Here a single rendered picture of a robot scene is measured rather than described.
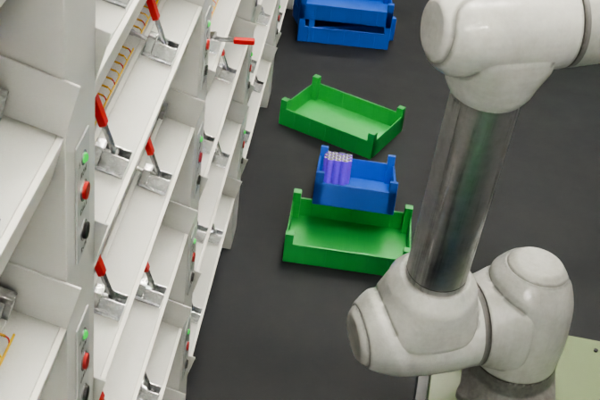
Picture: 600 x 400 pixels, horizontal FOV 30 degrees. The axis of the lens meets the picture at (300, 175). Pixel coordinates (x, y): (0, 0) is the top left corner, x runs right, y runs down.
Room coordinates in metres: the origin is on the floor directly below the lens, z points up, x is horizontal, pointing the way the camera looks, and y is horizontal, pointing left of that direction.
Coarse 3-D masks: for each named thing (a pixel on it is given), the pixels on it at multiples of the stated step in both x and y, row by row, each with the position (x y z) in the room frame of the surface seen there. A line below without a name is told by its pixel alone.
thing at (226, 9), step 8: (216, 0) 1.89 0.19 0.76; (224, 0) 1.90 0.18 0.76; (232, 0) 1.91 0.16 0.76; (240, 0) 1.93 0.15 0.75; (216, 8) 1.86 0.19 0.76; (224, 8) 1.87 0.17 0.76; (232, 8) 1.88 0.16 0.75; (216, 16) 1.83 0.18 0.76; (224, 16) 1.84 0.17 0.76; (232, 16) 1.85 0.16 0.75; (216, 24) 1.80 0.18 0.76; (224, 24) 1.81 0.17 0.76; (224, 32) 1.78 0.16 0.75; (216, 56) 1.69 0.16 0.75; (208, 64) 1.65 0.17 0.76; (216, 64) 1.66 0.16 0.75; (208, 72) 1.54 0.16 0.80; (208, 80) 1.54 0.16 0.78; (208, 88) 1.54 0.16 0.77
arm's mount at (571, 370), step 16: (576, 352) 1.63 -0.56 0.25; (592, 352) 1.64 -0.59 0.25; (560, 368) 1.58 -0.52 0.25; (576, 368) 1.59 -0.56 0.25; (592, 368) 1.59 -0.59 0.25; (432, 384) 1.50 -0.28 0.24; (448, 384) 1.51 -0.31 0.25; (560, 384) 1.54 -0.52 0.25; (576, 384) 1.55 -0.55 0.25; (592, 384) 1.55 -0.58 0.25
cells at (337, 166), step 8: (328, 152) 2.54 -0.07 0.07; (336, 152) 2.54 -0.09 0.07; (328, 160) 2.46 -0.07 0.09; (336, 160) 2.46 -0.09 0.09; (344, 160) 2.46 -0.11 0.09; (328, 168) 2.45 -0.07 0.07; (336, 168) 2.45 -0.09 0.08; (344, 168) 2.45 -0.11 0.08; (328, 176) 2.44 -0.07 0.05; (336, 176) 2.44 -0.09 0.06; (344, 176) 2.44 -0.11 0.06; (344, 184) 2.44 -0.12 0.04
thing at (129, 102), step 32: (160, 0) 1.42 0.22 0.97; (192, 0) 1.45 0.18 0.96; (160, 32) 1.27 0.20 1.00; (192, 32) 1.40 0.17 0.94; (128, 64) 1.22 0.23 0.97; (160, 64) 1.25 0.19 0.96; (96, 96) 1.00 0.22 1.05; (128, 96) 1.15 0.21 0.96; (160, 96) 1.18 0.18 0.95; (96, 128) 1.06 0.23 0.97; (128, 128) 1.09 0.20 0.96; (96, 160) 1.00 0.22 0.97; (128, 160) 1.00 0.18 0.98; (96, 192) 0.95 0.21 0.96; (96, 224) 0.85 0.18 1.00; (96, 256) 0.85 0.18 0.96
